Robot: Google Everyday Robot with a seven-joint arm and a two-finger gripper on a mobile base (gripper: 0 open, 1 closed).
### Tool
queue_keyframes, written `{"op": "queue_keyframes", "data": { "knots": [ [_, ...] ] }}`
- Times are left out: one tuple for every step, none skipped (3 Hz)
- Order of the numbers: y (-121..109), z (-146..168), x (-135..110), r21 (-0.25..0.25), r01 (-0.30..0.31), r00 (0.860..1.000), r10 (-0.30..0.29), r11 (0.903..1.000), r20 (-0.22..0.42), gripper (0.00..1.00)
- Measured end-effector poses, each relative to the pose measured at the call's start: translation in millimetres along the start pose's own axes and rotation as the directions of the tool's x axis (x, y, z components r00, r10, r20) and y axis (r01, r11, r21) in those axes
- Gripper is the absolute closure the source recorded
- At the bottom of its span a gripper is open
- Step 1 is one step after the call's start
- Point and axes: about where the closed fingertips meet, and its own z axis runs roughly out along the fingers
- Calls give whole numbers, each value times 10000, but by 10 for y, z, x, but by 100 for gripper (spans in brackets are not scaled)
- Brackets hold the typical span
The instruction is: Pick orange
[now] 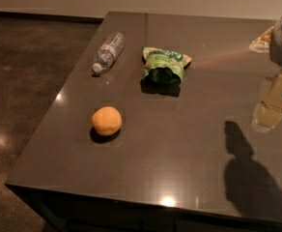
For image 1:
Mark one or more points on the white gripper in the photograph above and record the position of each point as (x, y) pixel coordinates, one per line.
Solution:
(269, 112)

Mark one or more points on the orange fruit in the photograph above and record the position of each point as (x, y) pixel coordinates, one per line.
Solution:
(107, 120)

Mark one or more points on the green chip bag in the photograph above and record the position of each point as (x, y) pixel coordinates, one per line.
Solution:
(164, 66)

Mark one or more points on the clear plastic water bottle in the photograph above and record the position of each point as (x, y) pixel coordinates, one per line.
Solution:
(108, 53)

